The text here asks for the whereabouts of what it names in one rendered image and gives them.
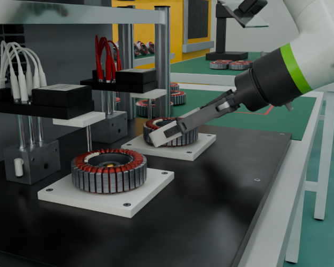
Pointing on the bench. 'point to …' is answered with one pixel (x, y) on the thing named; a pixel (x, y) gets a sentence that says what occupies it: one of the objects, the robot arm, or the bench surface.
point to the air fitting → (18, 167)
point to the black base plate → (39, 224)
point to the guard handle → (252, 6)
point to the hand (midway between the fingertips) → (172, 129)
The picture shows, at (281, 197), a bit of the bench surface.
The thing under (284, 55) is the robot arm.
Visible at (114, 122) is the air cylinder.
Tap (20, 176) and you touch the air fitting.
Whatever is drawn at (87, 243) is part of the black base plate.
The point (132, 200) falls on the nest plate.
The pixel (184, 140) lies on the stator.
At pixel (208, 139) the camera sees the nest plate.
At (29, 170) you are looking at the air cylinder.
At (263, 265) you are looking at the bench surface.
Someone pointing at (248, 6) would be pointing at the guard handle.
